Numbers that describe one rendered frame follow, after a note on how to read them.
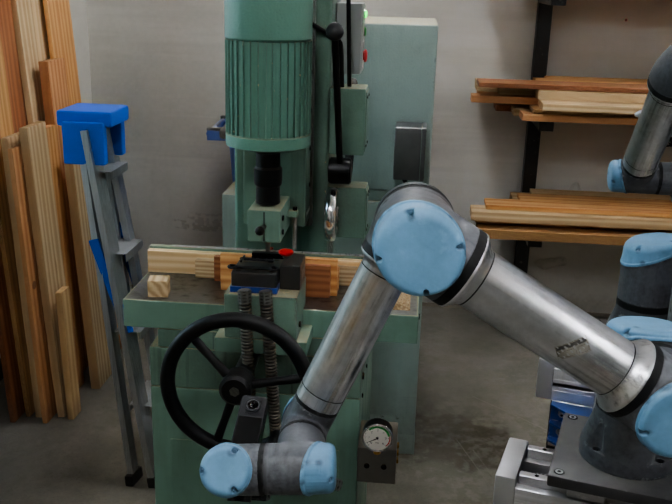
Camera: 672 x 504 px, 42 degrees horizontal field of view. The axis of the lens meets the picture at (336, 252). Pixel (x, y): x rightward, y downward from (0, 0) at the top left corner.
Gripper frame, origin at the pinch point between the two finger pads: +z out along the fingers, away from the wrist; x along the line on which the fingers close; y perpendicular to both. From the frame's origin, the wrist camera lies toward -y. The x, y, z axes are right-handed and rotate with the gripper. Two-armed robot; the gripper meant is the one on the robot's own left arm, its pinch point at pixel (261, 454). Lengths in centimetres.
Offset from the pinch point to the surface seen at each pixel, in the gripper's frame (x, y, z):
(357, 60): 10, -90, 26
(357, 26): 10, -96, 22
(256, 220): -7.3, -47.1, 13.4
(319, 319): 7.6, -26.9, 11.7
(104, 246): -62, -54, 80
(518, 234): 70, -95, 200
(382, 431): 21.4, -6.0, 16.6
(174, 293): -23.2, -31.0, 15.0
